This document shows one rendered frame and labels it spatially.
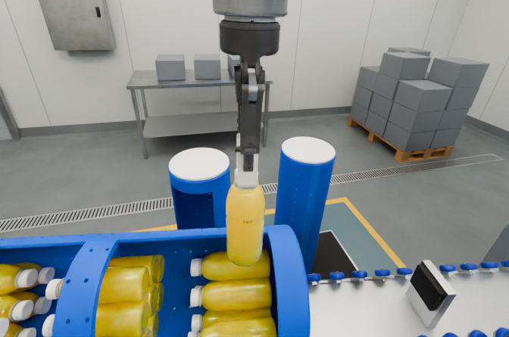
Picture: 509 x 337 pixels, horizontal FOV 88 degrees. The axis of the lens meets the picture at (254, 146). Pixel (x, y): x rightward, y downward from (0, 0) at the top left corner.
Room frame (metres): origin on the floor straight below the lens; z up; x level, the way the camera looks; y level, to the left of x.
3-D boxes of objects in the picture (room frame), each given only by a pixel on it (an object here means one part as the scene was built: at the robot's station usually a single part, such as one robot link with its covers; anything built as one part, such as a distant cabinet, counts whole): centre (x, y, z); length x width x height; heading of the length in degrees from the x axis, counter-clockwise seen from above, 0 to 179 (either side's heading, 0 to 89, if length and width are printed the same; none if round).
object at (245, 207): (0.36, 0.01, 1.35); 0.07 x 0.07 x 0.19
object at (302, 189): (1.21, -0.28, 0.59); 0.28 x 0.28 x 0.88
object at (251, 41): (0.36, 0.01, 1.64); 0.08 x 0.07 x 0.09; 7
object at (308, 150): (1.21, -0.28, 1.03); 0.28 x 0.28 x 0.01
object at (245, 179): (0.33, 0.01, 1.48); 0.03 x 0.01 x 0.07; 97
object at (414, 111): (3.50, -2.05, 0.59); 1.20 x 0.80 x 1.19; 16
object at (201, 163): (1.04, 0.26, 1.03); 0.28 x 0.28 x 0.01
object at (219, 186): (1.04, 0.26, 0.59); 0.28 x 0.28 x 0.88
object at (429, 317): (0.45, -0.49, 1.00); 0.10 x 0.04 x 0.15; 7
